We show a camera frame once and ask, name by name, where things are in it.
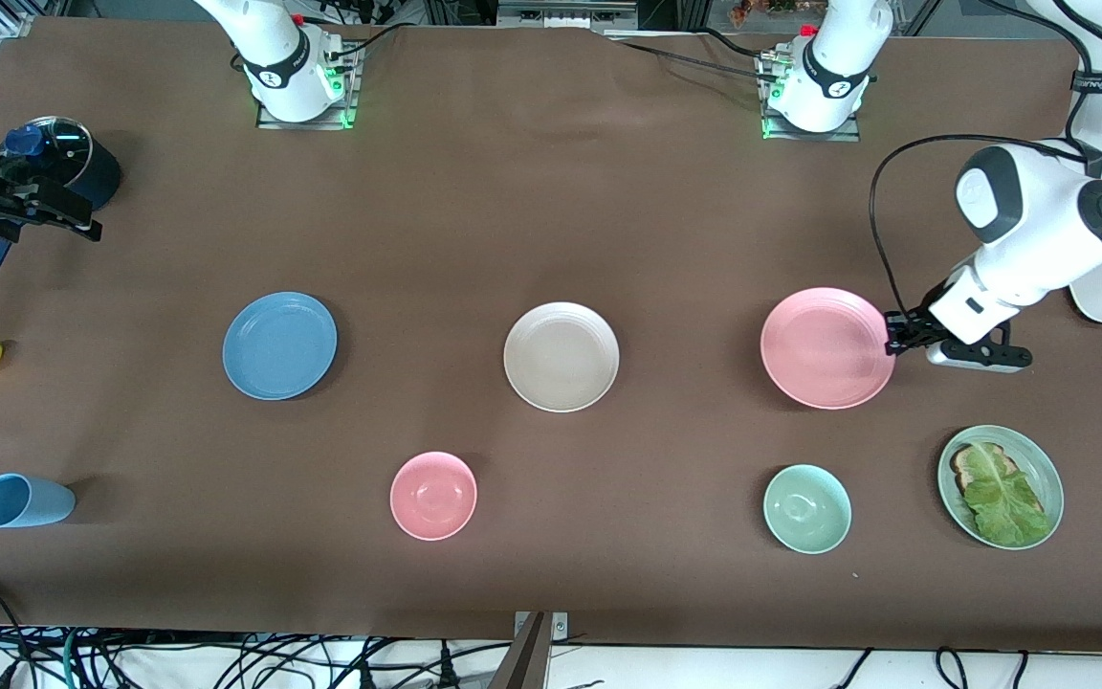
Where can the green lettuce leaf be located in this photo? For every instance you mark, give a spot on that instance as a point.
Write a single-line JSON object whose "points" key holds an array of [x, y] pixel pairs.
{"points": [[1005, 502]]}

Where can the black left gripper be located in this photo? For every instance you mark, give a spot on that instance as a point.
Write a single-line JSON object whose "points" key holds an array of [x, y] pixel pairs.
{"points": [[912, 330]]}

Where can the small metal bracket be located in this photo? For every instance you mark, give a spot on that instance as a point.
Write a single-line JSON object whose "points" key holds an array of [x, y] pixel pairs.
{"points": [[561, 627]]}

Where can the green plate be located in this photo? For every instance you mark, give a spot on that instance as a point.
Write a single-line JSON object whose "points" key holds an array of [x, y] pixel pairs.
{"points": [[1048, 474]]}

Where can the grey metal box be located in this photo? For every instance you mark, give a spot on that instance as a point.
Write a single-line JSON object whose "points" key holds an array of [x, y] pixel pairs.
{"points": [[561, 17]]}

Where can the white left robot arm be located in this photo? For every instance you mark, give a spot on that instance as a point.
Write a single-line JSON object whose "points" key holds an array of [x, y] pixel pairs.
{"points": [[1039, 220]]}

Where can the pink bowl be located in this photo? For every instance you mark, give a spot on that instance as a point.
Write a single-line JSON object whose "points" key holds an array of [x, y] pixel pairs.
{"points": [[433, 496]]}

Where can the beige plate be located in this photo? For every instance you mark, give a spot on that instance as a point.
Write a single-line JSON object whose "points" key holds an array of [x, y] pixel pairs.
{"points": [[561, 357]]}

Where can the dark blue saucepan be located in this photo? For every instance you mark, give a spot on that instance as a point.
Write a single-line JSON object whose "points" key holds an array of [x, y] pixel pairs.
{"points": [[106, 177]]}

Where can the grey brown post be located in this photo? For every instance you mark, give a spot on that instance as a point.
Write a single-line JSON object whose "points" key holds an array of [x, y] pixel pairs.
{"points": [[527, 660]]}

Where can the pink plate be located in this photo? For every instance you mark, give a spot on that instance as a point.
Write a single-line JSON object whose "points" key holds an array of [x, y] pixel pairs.
{"points": [[826, 348]]}

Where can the toast slice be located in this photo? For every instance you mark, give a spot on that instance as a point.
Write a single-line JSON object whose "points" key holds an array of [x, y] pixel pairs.
{"points": [[962, 471]]}

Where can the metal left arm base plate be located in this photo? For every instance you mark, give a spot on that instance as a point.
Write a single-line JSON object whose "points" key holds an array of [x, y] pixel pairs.
{"points": [[769, 129]]}

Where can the green bowl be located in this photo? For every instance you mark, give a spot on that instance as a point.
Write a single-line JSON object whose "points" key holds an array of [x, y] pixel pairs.
{"points": [[807, 509]]}

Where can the glass lid blue knob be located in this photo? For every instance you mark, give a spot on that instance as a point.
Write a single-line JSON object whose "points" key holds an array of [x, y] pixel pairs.
{"points": [[68, 148]]}

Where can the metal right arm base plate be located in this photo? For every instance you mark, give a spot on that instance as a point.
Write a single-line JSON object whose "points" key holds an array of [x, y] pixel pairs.
{"points": [[352, 96]]}

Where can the brown table cover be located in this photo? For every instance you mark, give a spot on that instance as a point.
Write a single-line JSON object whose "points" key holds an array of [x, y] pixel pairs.
{"points": [[608, 191]]}

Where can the blue plate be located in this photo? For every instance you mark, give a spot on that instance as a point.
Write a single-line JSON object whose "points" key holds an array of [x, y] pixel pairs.
{"points": [[279, 346]]}

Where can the aluminium frame profile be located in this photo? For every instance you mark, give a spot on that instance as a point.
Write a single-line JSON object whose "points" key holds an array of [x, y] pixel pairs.
{"points": [[11, 21]]}

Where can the blue cup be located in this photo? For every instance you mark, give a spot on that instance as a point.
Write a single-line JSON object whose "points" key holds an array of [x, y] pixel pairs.
{"points": [[25, 501]]}

